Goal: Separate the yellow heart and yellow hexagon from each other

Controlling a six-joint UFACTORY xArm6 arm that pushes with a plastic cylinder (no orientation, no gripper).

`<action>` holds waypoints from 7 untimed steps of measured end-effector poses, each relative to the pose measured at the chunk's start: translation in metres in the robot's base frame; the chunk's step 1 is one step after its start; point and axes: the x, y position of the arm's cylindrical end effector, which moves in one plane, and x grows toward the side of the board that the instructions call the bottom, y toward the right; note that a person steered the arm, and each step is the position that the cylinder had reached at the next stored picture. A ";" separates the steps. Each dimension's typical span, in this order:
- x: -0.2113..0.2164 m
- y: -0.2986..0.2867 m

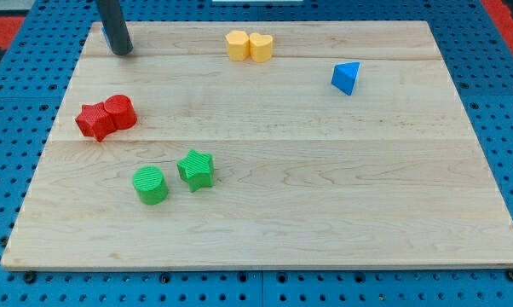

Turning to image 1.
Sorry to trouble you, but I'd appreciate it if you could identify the yellow heart block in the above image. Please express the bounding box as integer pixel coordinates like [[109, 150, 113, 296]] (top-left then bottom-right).
[[249, 32, 274, 63]]

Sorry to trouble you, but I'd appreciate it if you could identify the yellow hexagon block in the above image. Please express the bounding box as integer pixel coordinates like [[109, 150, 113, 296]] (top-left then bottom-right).
[[225, 30, 250, 61]]

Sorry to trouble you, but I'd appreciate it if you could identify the wooden board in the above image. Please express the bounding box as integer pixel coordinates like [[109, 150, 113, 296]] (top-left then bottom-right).
[[1, 21, 513, 272]]

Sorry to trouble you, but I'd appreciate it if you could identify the green star block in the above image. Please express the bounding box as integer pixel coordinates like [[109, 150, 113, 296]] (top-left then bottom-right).
[[177, 149, 215, 193]]

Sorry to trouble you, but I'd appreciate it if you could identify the green cylinder block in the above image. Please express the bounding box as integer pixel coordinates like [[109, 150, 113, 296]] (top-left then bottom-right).
[[132, 165, 169, 206]]

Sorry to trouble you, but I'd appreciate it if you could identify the blue triangle block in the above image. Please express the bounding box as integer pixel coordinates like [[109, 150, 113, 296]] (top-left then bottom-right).
[[331, 62, 360, 96]]

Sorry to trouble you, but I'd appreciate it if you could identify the red cylinder block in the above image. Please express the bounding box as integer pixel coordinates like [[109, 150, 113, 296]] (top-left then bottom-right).
[[104, 95, 137, 130]]

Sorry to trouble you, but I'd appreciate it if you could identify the red star block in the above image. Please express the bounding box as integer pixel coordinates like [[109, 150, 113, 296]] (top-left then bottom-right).
[[75, 102, 117, 142]]

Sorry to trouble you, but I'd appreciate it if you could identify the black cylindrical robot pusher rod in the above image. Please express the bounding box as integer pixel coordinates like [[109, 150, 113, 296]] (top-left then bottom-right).
[[95, 0, 133, 55]]

